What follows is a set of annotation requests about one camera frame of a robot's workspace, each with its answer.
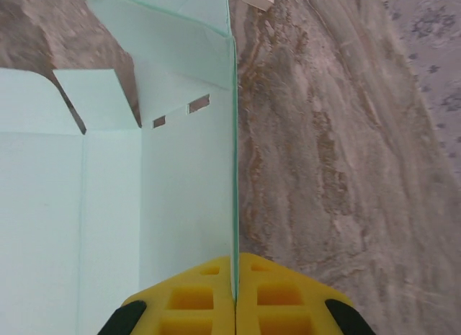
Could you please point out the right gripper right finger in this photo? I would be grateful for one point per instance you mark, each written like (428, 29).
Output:
(281, 306)

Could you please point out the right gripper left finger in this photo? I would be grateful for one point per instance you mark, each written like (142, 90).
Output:
(194, 306)

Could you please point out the light blue paper box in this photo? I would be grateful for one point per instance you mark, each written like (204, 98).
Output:
(108, 205)

